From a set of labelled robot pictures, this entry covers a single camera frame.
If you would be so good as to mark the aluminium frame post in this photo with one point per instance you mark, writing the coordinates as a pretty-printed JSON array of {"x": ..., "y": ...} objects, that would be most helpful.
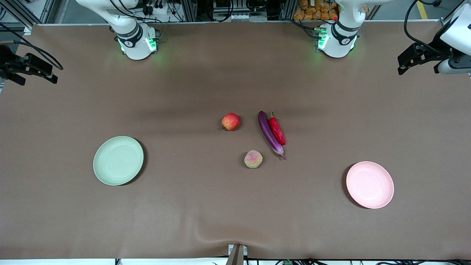
[{"x": 190, "y": 10}]

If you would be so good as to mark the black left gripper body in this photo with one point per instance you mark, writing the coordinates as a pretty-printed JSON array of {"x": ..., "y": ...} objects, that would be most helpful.
[{"x": 431, "y": 52}]

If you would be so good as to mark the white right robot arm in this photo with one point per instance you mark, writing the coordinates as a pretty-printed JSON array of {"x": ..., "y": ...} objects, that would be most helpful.
[{"x": 136, "y": 48}]

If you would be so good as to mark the pale green round plate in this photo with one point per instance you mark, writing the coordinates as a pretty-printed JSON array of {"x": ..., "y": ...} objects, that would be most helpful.
[{"x": 117, "y": 160}]

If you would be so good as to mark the red chili pepper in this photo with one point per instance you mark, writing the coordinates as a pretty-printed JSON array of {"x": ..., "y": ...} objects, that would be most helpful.
[{"x": 276, "y": 130}]

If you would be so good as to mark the pink yellow peach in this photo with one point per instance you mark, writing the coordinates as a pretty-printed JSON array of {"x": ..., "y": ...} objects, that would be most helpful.
[{"x": 253, "y": 159}]

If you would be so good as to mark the long purple eggplant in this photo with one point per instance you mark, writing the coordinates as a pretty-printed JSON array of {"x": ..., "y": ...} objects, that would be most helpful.
[{"x": 268, "y": 134}]

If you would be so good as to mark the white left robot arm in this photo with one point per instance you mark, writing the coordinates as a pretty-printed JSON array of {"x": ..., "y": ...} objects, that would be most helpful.
[{"x": 338, "y": 44}]

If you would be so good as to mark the white power strip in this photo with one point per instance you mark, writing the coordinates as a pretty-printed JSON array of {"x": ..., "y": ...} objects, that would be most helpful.
[{"x": 158, "y": 7}]

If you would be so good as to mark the grey electronics box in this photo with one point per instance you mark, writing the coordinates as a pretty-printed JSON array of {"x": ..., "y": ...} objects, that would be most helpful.
[{"x": 239, "y": 11}]

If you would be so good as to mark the bag of orange snacks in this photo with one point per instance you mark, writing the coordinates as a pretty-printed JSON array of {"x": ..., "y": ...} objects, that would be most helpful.
[{"x": 312, "y": 11}]

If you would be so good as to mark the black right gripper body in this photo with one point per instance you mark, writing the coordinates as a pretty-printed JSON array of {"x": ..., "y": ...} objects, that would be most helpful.
[{"x": 8, "y": 60}]

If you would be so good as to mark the red apple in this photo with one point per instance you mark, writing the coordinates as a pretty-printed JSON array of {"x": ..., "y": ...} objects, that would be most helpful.
[{"x": 230, "y": 122}]

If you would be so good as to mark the pink round plate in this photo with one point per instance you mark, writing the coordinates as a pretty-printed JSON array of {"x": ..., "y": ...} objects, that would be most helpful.
[{"x": 369, "y": 184}]

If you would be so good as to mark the metal table edge bracket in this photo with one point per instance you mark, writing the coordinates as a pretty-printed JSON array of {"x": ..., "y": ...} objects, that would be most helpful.
[{"x": 237, "y": 254}]

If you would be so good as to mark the brown table mat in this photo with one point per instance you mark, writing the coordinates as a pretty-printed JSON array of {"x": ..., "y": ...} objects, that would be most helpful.
[{"x": 220, "y": 202}]

